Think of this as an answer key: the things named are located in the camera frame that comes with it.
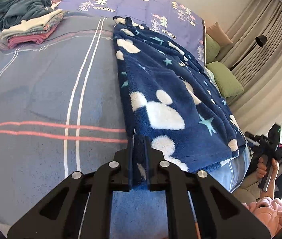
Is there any near green cushion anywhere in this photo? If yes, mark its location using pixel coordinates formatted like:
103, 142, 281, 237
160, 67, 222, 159
206, 62, 244, 98

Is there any beige pleated curtain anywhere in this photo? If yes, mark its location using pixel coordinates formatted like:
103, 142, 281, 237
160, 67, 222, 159
217, 0, 282, 135

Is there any cream folded garment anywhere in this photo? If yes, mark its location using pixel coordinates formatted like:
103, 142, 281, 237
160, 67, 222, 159
1, 9, 64, 37

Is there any pink folded garment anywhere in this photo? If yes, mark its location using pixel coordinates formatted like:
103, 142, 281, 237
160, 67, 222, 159
7, 25, 57, 49

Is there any green cushion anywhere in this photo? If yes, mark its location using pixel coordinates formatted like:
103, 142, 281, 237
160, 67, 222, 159
206, 62, 244, 98
205, 35, 221, 64

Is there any navy fleece star garment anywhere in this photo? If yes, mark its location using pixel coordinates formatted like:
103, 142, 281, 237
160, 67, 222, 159
113, 16, 249, 191

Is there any grey striped bed sheet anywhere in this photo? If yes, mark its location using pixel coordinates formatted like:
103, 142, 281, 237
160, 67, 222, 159
0, 12, 126, 232

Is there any person's right hand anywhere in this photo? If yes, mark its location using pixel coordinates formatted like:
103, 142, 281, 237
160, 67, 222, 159
255, 155, 280, 199

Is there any teal fleece blanket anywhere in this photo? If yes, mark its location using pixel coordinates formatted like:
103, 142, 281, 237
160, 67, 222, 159
0, 0, 53, 31

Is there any floral folded garment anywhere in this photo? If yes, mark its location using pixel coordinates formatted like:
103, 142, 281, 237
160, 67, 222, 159
2, 10, 68, 42

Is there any far green cushion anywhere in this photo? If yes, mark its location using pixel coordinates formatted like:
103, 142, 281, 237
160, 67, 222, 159
205, 35, 221, 64

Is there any purple tree print pillowcase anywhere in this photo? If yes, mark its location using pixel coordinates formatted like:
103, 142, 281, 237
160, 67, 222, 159
58, 0, 206, 65

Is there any black floor lamp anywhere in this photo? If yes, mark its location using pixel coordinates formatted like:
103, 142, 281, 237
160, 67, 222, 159
230, 35, 268, 71

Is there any pink cushion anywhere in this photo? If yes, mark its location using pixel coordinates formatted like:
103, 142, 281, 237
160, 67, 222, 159
213, 22, 233, 46

